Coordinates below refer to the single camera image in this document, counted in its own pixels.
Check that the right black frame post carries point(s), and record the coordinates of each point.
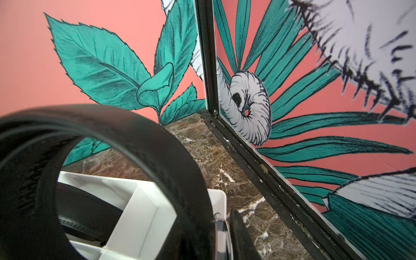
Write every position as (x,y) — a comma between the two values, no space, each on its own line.
(206,31)

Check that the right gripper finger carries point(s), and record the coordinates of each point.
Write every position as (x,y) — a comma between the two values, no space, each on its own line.
(243,246)

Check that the white foam storage box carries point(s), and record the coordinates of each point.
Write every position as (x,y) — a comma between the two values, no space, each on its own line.
(146,220)

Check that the black belt long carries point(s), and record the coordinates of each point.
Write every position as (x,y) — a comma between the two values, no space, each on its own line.
(34,146)

